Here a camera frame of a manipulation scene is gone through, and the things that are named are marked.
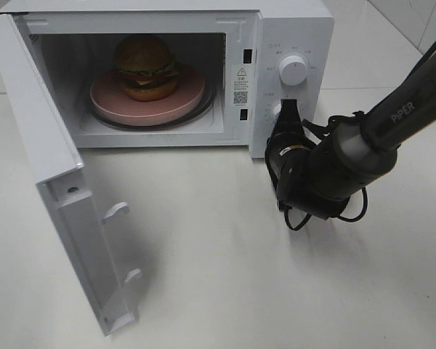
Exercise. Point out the white microwave oven body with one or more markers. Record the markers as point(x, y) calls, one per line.
point(76, 40)

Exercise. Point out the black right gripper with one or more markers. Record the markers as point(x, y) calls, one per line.
point(286, 153)

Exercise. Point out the white timer knob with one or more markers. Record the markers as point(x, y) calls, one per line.
point(274, 112)

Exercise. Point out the glass microwave turntable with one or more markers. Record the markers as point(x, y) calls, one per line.
point(204, 105)

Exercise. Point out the pink round plate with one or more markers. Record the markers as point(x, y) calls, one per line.
point(114, 105)

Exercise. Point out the white microwave door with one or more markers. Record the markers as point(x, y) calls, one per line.
point(58, 174)

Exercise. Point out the white warning label sticker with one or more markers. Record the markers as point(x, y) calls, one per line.
point(242, 84)

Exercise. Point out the burger with lettuce and tomato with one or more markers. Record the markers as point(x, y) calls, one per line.
point(145, 67)

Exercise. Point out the upper white power knob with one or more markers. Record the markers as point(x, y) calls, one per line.
point(293, 69)

